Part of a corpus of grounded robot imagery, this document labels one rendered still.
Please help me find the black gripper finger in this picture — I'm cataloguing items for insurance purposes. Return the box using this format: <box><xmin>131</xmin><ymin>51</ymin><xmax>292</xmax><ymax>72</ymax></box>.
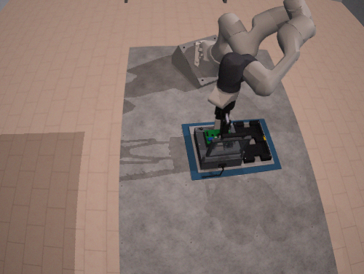
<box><xmin>218</xmin><ymin>110</ymin><xmax>231</xmax><ymax>138</ymax></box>
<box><xmin>213</xmin><ymin>106</ymin><xmax>221</xmax><ymax>130</ymax></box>

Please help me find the green circuit board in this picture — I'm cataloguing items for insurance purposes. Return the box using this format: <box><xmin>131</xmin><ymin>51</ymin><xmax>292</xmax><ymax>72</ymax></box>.
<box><xmin>205</xmin><ymin>129</ymin><xmax>220</xmax><ymax>144</ymax></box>

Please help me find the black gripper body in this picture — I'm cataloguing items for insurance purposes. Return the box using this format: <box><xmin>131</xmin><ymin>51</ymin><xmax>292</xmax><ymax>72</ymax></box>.
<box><xmin>219</xmin><ymin>101</ymin><xmax>235</xmax><ymax>118</ymax></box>

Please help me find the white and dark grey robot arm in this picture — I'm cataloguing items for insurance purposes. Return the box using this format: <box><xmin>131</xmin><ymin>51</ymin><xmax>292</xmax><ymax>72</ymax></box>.
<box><xmin>194</xmin><ymin>0</ymin><xmax>316</xmax><ymax>109</ymax></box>

